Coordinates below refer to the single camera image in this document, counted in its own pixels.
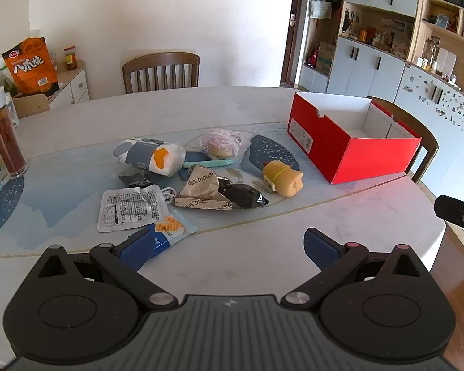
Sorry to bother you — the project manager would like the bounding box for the white plastic container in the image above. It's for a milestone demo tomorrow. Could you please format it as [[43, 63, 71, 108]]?
[[435, 48, 458, 76]]

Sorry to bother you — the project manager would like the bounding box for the clear jar white lid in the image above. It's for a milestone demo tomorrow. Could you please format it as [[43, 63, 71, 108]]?
[[0, 88, 29, 179]]

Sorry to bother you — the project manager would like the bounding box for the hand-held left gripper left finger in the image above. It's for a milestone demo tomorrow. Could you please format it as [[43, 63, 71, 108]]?
[[35, 227, 179, 313]]

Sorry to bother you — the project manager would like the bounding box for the printed cardboard box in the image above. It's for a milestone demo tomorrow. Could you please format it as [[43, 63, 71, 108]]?
[[316, 41, 337, 76]]

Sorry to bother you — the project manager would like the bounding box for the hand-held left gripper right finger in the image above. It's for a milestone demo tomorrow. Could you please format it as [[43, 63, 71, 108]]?
[[281, 227, 431, 313]]

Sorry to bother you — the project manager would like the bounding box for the grey white packet orange spot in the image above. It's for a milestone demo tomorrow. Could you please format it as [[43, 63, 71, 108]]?
[[113, 138, 187, 177]]

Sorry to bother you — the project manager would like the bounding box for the dark wooden chair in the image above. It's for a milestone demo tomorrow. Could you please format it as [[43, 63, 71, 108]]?
[[122, 51, 201, 94]]

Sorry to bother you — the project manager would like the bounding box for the light wooden chair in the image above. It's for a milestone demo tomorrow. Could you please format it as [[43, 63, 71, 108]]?
[[365, 96, 440, 185]]

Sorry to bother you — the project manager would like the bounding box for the orange snack bag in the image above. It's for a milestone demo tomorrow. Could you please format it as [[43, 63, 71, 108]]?
[[1, 37, 59, 96]]

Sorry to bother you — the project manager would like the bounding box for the teal plastic utensil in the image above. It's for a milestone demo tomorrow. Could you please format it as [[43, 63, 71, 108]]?
[[183, 152, 233, 169]]

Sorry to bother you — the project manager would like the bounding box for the white side cabinet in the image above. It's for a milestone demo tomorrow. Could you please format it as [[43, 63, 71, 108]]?
[[47, 60, 91, 106]]

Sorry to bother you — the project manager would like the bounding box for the small black crumpled packet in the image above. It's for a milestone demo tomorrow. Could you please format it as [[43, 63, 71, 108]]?
[[118, 172, 153, 189]]

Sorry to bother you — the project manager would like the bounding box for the red cardboard box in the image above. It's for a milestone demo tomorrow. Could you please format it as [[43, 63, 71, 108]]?
[[287, 92, 423, 185]]

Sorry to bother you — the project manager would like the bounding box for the yellow duck toy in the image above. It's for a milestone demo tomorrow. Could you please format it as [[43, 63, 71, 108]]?
[[261, 161, 304, 197]]

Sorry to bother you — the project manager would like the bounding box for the green white bag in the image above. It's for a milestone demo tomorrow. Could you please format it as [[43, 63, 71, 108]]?
[[0, 57, 15, 93]]

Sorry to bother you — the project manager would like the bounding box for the bread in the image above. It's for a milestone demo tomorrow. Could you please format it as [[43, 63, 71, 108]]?
[[199, 128, 252, 160]]

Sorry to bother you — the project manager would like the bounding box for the white marble desktop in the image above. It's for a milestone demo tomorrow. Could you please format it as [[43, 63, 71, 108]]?
[[0, 85, 449, 356]]

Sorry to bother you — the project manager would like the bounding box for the blue orange snack packet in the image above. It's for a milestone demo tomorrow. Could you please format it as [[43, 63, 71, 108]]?
[[151, 209, 199, 258]]

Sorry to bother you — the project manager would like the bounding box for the hanging tote bag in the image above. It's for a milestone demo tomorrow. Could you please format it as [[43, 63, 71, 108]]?
[[309, 0, 332, 19]]

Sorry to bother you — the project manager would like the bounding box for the white wooden wall cabinet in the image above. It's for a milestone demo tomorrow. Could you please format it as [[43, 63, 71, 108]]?
[[298, 0, 464, 209]]

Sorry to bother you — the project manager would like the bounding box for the brown cardboard box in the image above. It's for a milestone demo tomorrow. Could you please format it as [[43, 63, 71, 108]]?
[[13, 93, 50, 120]]

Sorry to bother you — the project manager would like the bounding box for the dark wooden door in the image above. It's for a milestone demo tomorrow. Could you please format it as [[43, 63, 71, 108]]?
[[280, 0, 314, 88]]

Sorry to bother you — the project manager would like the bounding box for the silver foil packet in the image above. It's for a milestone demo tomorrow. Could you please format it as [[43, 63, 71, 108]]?
[[174, 164, 235, 211]]

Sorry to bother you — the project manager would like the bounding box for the black snack packet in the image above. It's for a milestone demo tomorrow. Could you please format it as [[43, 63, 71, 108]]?
[[217, 178, 270, 210]]

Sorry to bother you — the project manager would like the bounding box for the blue printed table mat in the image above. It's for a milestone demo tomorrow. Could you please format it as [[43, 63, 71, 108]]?
[[0, 130, 306, 250]]

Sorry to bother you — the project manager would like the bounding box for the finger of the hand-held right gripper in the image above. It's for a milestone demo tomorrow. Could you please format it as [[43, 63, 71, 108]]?
[[434, 190, 464, 252]]

